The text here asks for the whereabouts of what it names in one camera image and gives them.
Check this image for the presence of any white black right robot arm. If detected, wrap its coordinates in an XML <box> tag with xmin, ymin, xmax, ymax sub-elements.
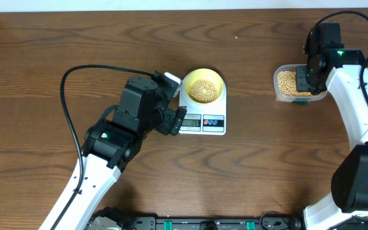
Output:
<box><xmin>296</xmin><ymin>23</ymin><xmax>368</xmax><ymax>229</ymax></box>

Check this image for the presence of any white digital kitchen scale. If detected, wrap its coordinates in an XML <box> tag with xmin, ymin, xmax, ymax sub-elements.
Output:
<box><xmin>179</xmin><ymin>74</ymin><xmax>227</xmax><ymax>135</ymax></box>

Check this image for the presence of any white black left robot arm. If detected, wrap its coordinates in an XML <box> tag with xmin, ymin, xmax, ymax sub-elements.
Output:
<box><xmin>41</xmin><ymin>72</ymin><xmax>187</xmax><ymax>229</ymax></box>

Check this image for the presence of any yellow bowl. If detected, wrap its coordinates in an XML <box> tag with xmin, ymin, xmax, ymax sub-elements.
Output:
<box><xmin>184</xmin><ymin>68</ymin><xmax>224</xmax><ymax>104</ymax></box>

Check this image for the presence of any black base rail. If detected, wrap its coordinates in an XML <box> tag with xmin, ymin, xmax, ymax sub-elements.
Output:
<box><xmin>84</xmin><ymin>206</ymin><xmax>368</xmax><ymax>230</ymax></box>

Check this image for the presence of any clear plastic soybean container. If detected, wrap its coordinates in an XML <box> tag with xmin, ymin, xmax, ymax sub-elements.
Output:
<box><xmin>273</xmin><ymin>65</ymin><xmax>328</xmax><ymax>103</ymax></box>

